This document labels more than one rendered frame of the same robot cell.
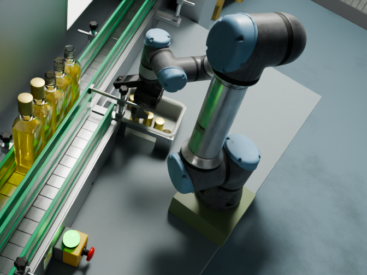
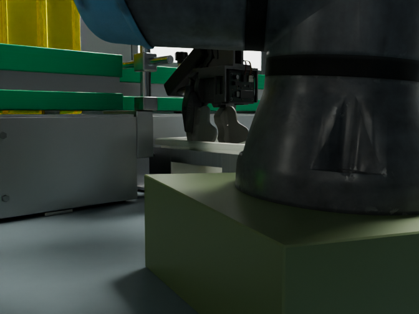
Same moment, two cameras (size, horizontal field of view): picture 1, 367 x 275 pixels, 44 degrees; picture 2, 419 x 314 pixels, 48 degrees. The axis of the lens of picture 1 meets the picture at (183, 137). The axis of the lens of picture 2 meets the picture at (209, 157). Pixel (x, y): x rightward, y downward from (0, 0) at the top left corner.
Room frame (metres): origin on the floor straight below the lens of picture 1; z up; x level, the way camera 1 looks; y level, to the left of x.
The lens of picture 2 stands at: (0.53, -0.34, 0.88)
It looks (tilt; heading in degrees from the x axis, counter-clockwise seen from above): 5 degrees down; 44
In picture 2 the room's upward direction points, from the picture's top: straight up
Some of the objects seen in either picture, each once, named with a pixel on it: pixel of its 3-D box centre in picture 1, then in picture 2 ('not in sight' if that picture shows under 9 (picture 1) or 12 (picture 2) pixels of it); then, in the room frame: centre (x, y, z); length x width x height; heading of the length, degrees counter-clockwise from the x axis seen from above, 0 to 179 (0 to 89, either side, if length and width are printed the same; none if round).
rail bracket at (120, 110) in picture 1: (114, 99); (136, 68); (0.97, 0.24, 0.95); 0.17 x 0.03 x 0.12; 87
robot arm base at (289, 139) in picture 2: (223, 181); (337, 128); (0.86, -0.16, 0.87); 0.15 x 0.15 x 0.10
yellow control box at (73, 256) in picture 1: (71, 247); not in sight; (0.54, 0.19, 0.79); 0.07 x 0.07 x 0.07; 87
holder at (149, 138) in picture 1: (141, 117); (223, 171); (1.08, 0.17, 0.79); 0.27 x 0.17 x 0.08; 87
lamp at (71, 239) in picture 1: (71, 238); not in sight; (0.54, 0.20, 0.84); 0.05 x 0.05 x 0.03
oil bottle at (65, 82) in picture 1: (58, 100); (21, 43); (0.86, 0.38, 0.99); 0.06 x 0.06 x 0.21; 87
